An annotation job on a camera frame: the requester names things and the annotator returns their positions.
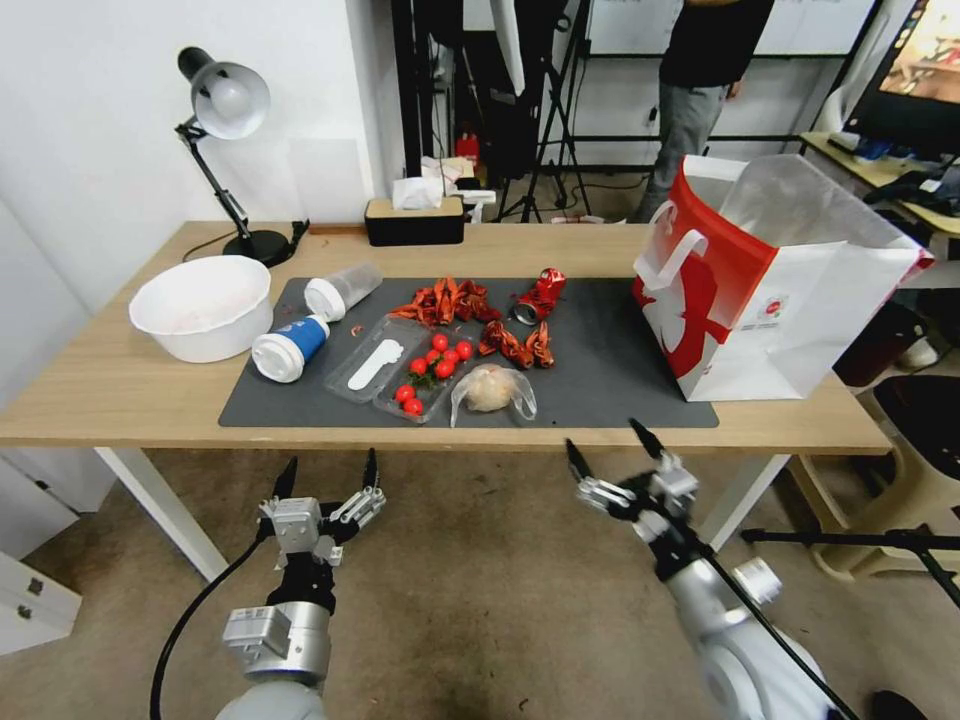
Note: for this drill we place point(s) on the small red crayfish shell pile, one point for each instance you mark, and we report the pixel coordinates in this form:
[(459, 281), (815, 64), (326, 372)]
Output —
[(517, 346)]

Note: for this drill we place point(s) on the white table leg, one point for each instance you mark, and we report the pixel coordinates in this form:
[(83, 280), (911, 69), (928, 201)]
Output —
[(165, 510), (750, 499)]

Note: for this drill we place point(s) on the large white plastic bowl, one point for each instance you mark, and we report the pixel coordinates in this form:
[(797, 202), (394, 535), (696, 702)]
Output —
[(201, 307)]

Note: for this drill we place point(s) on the black computer monitor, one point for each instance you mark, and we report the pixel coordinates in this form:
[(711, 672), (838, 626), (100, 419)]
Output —
[(911, 67)]

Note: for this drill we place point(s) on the clear cup with white lid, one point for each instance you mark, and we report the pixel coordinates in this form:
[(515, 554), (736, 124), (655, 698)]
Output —
[(345, 289)]

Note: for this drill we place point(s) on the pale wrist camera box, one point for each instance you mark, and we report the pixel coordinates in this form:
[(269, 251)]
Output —
[(297, 523), (679, 491)]

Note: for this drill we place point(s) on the crushed red soda can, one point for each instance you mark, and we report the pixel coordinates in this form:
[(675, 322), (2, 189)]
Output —
[(540, 294)]

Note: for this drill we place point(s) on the wooden side desk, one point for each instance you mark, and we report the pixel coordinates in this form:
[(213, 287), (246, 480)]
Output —
[(885, 176)]

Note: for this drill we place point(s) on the black and white desk lamp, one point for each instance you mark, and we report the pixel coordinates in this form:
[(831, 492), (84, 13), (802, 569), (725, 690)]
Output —
[(229, 94)]

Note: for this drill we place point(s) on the white drawer cabinet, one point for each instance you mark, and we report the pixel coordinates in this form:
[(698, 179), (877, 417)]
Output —
[(34, 570)]

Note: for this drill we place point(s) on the beige plastic stool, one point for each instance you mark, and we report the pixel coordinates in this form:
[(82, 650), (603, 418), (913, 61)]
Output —
[(885, 487)]

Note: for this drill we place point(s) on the large red crayfish shell pile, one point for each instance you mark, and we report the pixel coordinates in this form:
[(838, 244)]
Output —
[(450, 300)]

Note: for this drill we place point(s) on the person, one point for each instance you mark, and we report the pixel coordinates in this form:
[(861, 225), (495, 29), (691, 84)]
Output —
[(697, 90)]

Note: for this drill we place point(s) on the black folding tripod stand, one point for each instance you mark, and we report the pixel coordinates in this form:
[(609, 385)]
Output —
[(555, 120)]

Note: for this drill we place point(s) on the dark grey table mat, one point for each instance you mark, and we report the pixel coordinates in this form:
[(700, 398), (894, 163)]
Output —
[(600, 375)]

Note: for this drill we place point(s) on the red and white delivery bag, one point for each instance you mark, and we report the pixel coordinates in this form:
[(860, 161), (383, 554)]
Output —
[(765, 300)]

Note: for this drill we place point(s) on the black tissue box with tissue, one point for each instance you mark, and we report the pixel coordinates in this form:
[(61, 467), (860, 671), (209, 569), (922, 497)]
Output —
[(414, 221)]

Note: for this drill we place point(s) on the black metal rack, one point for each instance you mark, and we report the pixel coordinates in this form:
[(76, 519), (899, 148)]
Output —
[(427, 82)]

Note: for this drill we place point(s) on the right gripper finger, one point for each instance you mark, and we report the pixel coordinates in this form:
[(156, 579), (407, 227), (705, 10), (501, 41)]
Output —
[(649, 442), (581, 465)]

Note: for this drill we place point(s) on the clear plastic bag with food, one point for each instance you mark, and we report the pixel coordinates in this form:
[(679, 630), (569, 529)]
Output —
[(491, 390)]

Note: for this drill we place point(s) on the white plastic spoon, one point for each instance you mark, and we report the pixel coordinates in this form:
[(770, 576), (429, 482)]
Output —
[(375, 364)]

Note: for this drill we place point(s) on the blue and white paper cup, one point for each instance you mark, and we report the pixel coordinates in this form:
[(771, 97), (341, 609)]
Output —
[(292, 345)]

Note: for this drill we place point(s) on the clear disposable takeout box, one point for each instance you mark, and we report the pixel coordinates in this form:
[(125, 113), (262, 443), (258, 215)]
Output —
[(375, 390)]

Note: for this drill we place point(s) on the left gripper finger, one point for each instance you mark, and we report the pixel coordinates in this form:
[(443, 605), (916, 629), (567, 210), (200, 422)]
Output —
[(285, 480), (370, 472)]

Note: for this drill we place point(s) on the small black clip stand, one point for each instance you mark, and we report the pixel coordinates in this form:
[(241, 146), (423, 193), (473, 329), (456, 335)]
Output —
[(300, 232)]

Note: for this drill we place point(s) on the black tripod leg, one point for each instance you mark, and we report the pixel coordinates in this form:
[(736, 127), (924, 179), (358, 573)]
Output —
[(862, 538)]

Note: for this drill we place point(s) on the black shoe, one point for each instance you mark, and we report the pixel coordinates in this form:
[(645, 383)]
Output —
[(900, 706)]

